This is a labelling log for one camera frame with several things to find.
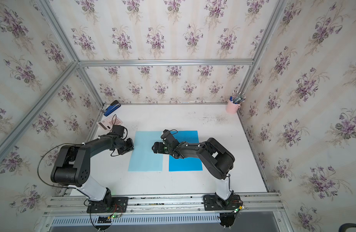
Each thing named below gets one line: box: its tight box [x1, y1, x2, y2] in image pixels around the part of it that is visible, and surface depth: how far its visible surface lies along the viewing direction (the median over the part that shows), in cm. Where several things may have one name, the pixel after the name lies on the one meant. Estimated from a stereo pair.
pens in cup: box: [229, 89, 247, 104], surface depth 113 cm
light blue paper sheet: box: [127, 130, 164, 172], surface depth 92 cm
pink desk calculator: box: [96, 116, 123, 131], surface depth 107 cm
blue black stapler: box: [103, 100, 121, 117], surface depth 117 cm
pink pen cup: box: [225, 99, 241, 115], surface depth 111 cm
